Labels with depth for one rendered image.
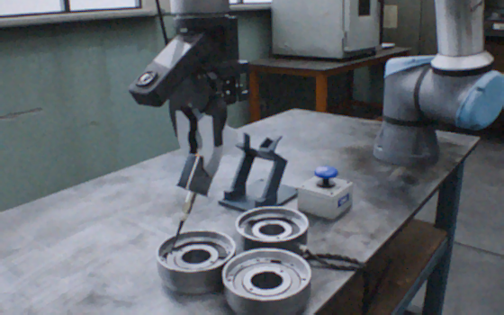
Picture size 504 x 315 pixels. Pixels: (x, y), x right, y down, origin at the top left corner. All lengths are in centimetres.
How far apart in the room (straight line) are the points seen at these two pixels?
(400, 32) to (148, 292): 407
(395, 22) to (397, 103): 351
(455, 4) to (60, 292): 77
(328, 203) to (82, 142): 172
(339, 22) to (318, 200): 213
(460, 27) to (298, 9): 215
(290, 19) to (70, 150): 161
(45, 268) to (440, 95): 74
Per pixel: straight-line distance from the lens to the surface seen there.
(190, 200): 60
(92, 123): 230
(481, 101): 87
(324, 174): 73
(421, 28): 439
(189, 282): 56
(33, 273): 69
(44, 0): 226
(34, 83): 214
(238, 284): 54
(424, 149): 101
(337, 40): 280
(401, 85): 97
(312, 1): 288
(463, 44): 87
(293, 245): 61
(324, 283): 59
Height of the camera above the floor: 114
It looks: 18 degrees down
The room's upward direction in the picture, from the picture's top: 2 degrees counter-clockwise
